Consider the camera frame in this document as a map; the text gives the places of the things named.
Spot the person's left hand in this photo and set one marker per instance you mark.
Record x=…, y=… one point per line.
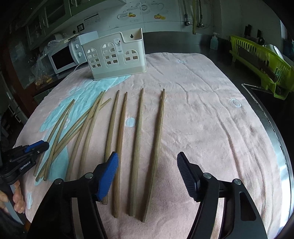
x=18, y=199

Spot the cream plastic utensil holder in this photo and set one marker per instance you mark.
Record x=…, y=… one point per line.
x=117, y=54

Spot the white microwave oven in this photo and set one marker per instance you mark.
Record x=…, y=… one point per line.
x=67, y=54

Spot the pink and blue towel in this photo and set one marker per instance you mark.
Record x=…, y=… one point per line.
x=205, y=116

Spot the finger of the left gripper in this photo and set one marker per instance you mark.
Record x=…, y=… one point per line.
x=38, y=147

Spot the lime green dish rack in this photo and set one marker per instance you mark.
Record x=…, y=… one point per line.
x=275, y=73

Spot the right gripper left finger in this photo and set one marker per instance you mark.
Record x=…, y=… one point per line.
x=54, y=216

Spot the white wall power socket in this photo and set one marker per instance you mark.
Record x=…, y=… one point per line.
x=80, y=27

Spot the plastic bag of food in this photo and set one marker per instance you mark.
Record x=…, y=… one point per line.
x=42, y=71

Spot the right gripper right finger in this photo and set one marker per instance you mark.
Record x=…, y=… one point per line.
x=241, y=218

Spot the clear soap dispenser bottle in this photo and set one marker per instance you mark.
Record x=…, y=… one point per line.
x=214, y=41

